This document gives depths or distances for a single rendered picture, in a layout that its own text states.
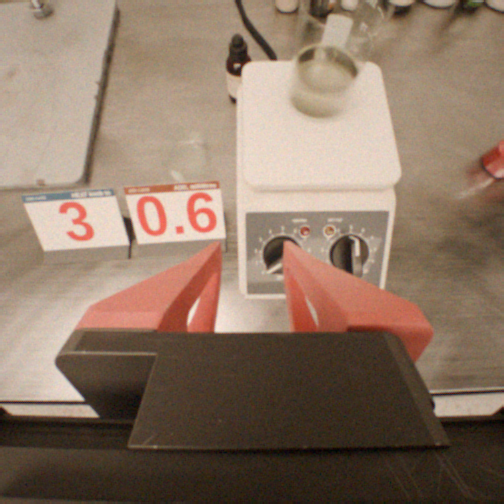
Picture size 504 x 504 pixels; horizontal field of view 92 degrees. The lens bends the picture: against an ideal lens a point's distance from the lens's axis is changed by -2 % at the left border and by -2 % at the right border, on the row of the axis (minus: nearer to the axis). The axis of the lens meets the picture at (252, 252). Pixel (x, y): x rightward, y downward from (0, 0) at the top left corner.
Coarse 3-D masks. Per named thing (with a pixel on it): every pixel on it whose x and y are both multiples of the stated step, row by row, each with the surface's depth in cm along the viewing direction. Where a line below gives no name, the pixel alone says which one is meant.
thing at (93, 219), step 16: (32, 208) 24; (48, 208) 24; (64, 208) 24; (80, 208) 24; (96, 208) 24; (112, 208) 24; (48, 224) 25; (64, 224) 25; (80, 224) 25; (96, 224) 25; (112, 224) 25; (48, 240) 25; (64, 240) 25; (80, 240) 26; (96, 240) 26
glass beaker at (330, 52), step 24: (312, 0) 15; (336, 0) 16; (360, 0) 15; (384, 0) 14; (312, 24) 13; (336, 24) 17; (360, 24) 16; (384, 24) 13; (312, 48) 15; (336, 48) 14; (360, 48) 14; (312, 72) 16; (336, 72) 15; (360, 72) 16; (288, 96) 19; (312, 96) 17; (336, 96) 17; (312, 120) 19
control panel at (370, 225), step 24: (264, 216) 20; (288, 216) 20; (312, 216) 20; (336, 216) 20; (360, 216) 20; (384, 216) 20; (264, 240) 21; (312, 240) 21; (336, 240) 21; (384, 240) 21; (264, 264) 21; (264, 288) 22
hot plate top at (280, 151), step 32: (256, 64) 21; (288, 64) 21; (256, 96) 20; (352, 96) 20; (384, 96) 20; (256, 128) 20; (288, 128) 20; (320, 128) 20; (352, 128) 20; (384, 128) 20; (256, 160) 19; (288, 160) 19; (320, 160) 19; (352, 160) 19; (384, 160) 19
